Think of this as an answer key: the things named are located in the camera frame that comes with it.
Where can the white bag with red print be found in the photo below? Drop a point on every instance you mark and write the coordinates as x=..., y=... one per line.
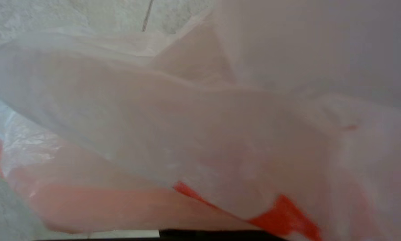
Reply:
x=187, y=134

